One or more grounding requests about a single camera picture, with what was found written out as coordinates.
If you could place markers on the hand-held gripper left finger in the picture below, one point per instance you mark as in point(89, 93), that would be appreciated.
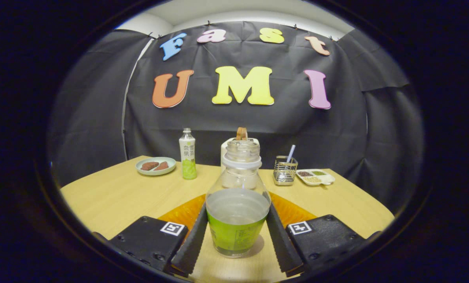
point(193, 243)

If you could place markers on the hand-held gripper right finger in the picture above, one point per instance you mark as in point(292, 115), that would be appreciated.
point(281, 243)

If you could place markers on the green label juice bottle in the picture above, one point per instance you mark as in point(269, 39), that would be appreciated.
point(236, 232)

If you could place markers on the small green drink bottle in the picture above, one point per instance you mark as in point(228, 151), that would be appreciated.
point(188, 157)

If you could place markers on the white divided dish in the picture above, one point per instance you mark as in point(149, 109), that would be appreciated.
point(327, 179)

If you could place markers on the pale green plate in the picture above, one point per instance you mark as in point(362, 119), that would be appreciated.
point(156, 173)

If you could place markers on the brown meat slice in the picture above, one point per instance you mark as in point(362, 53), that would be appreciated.
point(163, 166)
point(148, 166)

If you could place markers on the white spoon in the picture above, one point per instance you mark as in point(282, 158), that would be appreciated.
point(291, 152)

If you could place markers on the white toaster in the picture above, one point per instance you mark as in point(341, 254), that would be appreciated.
point(223, 155)

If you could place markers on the wooden table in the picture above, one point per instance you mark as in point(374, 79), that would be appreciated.
point(112, 196)

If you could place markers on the brown toast slice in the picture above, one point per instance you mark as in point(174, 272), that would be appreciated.
point(241, 133)

